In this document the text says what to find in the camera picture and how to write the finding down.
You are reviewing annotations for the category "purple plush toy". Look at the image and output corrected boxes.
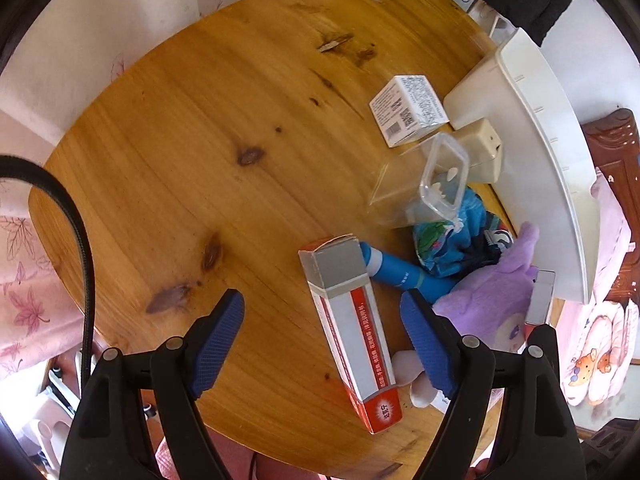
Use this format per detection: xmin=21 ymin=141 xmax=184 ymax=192
xmin=392 ymin=222 xmax=539 ymax=408

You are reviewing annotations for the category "red white toothpaste box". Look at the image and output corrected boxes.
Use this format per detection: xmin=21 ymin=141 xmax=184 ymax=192
xmin=298 ymin=234 xmax=402 ymax=434

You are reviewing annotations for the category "white printed small box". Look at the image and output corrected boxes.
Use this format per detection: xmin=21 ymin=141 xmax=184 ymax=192
xmin=369 ymin=75 xmax=449 ymax=148

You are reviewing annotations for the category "blue patterned cloth pouch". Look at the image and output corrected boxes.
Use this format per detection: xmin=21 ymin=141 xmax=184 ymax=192
xmin=412 ymin=188 xmax=514 ymax=281

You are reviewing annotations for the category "blue tube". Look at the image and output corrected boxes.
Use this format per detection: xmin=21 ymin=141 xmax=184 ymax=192
xmin=359 ymin=242 xmax=457 ymax=304

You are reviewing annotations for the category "pink cartoon blanket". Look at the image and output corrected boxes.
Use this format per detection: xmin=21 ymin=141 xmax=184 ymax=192
xmin=558 ymin=172 xmax=639 ymax=406

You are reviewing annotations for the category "pink floral curtain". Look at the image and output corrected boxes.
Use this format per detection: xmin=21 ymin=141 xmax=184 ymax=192
xmin=0 ymin=179 xmax=82 ymax=378

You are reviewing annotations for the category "clear plastic container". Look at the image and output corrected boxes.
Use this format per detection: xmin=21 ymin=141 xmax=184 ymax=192
xmin=368 ymin=132 xmax=470 ymax=229

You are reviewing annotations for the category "white plastic storage bin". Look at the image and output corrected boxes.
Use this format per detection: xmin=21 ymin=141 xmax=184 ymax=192
xmin=444 ymin=29 xmax=600 ymax=304

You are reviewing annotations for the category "beige plastic adapter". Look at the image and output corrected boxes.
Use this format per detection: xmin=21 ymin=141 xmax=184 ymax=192
xmin=454 ymin=118 xmax=503 ymax=184

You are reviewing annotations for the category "brown wooden headboard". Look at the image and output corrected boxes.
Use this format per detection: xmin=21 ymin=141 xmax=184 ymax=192
xmin=582 ymin=108 xmax=639 ymax=306

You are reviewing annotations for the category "black cable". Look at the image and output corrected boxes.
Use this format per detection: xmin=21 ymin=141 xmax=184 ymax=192
xmin=0 ymin=154 xmax=97 ymax=391

